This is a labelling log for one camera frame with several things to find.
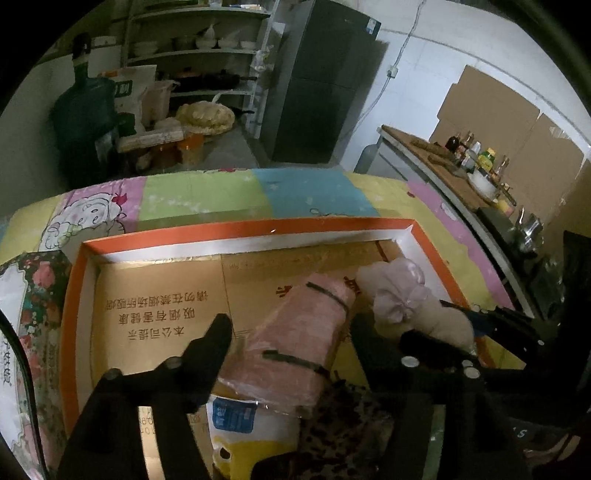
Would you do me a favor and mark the white plush bear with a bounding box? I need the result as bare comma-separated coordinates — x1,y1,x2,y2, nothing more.
356,257,477,355

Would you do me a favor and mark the leopard print soft pouch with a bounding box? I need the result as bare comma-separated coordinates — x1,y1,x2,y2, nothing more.
293,380,394,479

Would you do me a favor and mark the pink soft bundle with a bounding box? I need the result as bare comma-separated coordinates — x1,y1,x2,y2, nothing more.
219,273,356,414

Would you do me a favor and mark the wooden side counter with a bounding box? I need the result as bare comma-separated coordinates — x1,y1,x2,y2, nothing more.
378,125,543,319

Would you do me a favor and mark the white yellow snack packet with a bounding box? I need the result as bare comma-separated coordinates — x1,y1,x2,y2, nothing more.
206,395,300,479

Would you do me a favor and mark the white bowl on counter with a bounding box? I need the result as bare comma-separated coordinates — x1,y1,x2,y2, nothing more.
468,170,497,201

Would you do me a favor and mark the orange rimmed cardboard tray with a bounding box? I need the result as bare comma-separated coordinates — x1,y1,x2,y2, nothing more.
58,217,528,480

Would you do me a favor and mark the yellow-green condiment bottle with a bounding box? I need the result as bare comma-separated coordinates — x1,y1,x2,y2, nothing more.
477,148,496,172

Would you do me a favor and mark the floral tissue pack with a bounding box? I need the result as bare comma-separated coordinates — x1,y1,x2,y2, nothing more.
1,251,71,479

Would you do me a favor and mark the colourful cartoon table cloth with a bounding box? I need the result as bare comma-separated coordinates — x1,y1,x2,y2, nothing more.
0,166,516,480

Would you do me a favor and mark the black refrigerator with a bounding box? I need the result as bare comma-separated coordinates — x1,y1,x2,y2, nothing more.
260,1,381,164

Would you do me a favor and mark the beige sack on floor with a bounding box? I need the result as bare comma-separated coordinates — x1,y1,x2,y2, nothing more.
175,101,235,136

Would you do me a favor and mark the white paper bag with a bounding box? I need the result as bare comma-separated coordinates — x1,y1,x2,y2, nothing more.
99,65,157,133

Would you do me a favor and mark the metal storage shelf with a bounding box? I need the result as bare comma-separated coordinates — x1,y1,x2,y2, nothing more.
122,1,280,138

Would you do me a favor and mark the cardboard sheet on wall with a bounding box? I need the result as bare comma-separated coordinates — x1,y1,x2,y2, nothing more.
430,66,590,243

